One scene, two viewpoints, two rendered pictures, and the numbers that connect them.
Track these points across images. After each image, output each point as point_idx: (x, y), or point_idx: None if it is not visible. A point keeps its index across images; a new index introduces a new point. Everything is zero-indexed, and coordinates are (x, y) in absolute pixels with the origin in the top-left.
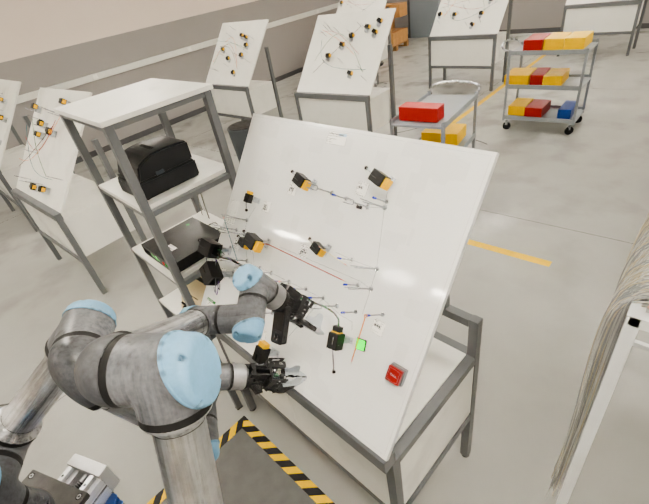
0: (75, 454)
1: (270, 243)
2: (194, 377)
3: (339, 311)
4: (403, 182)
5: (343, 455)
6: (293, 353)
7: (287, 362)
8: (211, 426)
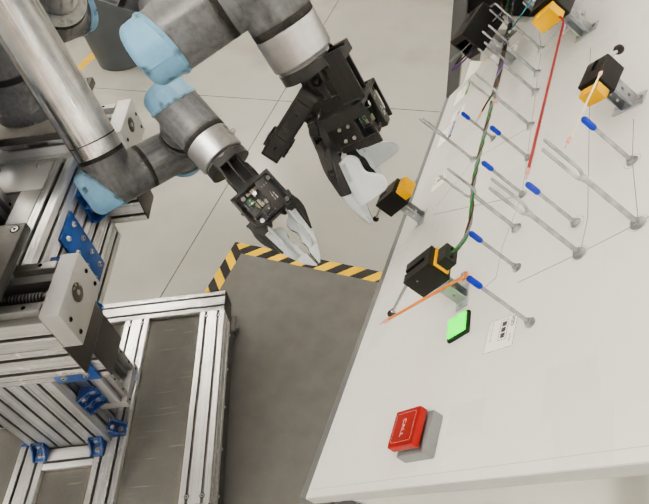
0: (129, 99)
1: (589, 34)
2: None
3: (508, 241)
4: None
5: None
6: (424, 240)
7: (411, 245)
8: (125, 172)
